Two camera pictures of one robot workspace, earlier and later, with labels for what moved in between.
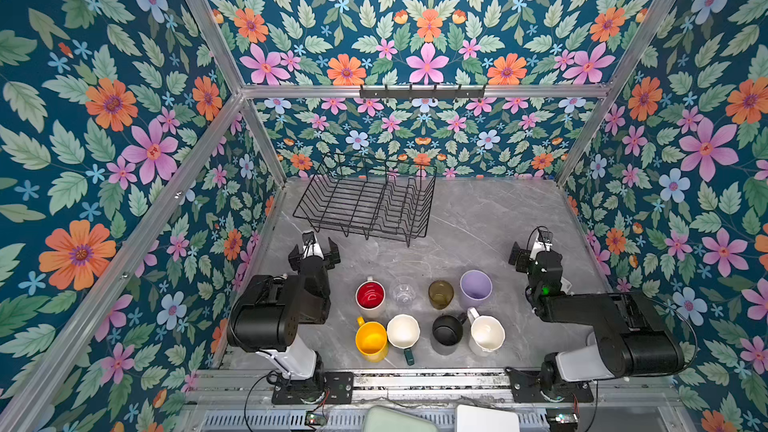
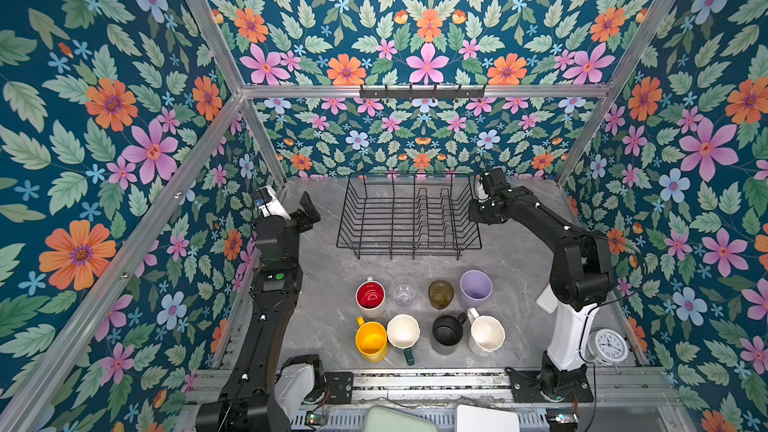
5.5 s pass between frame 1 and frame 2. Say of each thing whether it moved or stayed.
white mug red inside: stayed
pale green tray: stayed
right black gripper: moved
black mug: stayed
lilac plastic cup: stayed
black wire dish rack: moved
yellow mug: stayed
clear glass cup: stayed
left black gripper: moved
